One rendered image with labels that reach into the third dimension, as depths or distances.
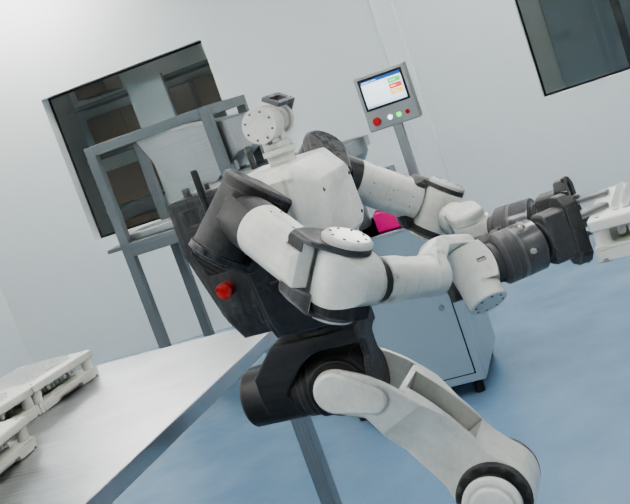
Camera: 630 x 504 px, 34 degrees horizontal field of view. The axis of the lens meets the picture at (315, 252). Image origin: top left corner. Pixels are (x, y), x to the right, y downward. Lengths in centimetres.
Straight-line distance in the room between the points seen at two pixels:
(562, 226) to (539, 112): 509
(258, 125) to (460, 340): 253
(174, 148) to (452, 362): 184
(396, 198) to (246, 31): 499
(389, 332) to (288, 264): 280
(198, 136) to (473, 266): 362
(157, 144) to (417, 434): 352
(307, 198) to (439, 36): 506
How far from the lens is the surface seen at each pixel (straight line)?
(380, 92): 449
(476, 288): 164
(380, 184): 213
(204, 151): 517
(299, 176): 180
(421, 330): 427
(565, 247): 172
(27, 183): 785
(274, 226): 157
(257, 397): 201
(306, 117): 700
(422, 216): 217
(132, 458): 188
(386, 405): 190
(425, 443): 195
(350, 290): 149
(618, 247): 171
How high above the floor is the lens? 140
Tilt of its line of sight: 8 degrees down
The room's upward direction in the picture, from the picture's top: 19 degrees counter-clockwise
